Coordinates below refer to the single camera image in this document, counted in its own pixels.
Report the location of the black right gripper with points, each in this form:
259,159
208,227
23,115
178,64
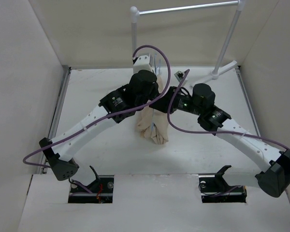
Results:
161,104

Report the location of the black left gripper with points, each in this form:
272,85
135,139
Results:
156,92

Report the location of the light blue wire hanger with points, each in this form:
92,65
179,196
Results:
157,66

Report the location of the beige trousers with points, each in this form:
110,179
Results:
159,134

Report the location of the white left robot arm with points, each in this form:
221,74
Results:
111,110

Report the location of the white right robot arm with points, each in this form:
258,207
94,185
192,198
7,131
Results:
274,164

